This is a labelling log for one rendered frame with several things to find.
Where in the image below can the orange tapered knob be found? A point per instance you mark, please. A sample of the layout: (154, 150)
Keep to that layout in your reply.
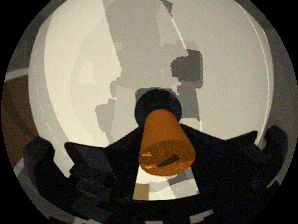
(165, 149)

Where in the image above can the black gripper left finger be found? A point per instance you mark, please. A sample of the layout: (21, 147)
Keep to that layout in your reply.
(119, 159)

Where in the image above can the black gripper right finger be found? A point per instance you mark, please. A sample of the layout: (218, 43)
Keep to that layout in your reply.
(212, 154)

